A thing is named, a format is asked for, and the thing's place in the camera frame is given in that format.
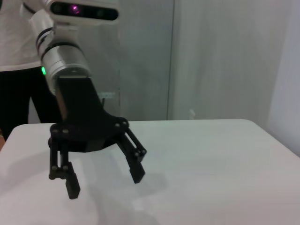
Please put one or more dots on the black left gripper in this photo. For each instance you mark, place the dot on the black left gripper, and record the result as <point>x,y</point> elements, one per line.
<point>82,122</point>

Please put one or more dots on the person in white shirt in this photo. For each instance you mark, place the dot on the person in white shirt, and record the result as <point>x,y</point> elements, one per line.
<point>14,35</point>

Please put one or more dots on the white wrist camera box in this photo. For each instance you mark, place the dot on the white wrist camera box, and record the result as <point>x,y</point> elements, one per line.
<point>84,10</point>

